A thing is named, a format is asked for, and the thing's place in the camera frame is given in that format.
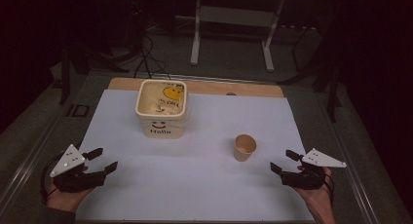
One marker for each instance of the printed plastic bag liner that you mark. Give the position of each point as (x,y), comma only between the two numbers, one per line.
(164,99)

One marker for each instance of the white paper mat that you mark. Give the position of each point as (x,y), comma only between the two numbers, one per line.
(195,181)

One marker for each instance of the black metal stand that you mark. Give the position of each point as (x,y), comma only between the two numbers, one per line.
(65,74)
(331,87)

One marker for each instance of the brown paper cup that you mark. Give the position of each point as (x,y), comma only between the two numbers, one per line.
(245,148)

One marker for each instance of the aluminium frame rail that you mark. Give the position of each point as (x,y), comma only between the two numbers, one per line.
(354,181)
(29,162)

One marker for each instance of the white metal table frame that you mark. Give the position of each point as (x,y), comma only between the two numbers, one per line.
(233,16)

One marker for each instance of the person's right hand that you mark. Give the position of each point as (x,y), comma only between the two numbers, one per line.
(319,198)

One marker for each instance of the black floor bracket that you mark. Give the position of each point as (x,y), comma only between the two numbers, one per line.
(78,110)

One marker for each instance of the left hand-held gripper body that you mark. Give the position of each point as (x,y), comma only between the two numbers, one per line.
(66,160)

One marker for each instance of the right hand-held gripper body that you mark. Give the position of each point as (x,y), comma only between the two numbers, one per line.
(307,178)

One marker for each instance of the person's left hand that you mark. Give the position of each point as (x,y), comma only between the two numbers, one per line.
(69,199)

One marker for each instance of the cream smiley face bin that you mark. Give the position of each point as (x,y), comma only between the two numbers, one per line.
(161,126)

